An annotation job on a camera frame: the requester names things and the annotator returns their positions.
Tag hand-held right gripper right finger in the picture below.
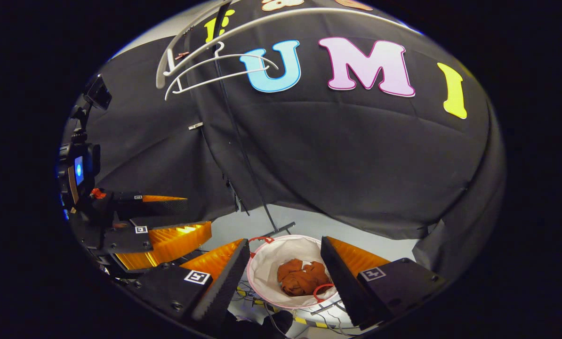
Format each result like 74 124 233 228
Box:
320 235 449 330

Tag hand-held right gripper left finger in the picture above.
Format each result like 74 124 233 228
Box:
133 238 251 325

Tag orange corduroy jacket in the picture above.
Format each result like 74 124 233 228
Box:
277 258 332 297

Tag white laundry hamper red handles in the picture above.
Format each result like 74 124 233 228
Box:
246 234 340 310

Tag white clothes hanger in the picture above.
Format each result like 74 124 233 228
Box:
164 41 279 101
155 0 425 90

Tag black clothes rack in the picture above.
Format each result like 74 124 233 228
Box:
213 0 297 238

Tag black yellow hazard tape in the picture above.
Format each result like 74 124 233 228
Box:
236 287 331 329

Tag thin black floor cable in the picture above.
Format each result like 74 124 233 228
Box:
262 301 357 338

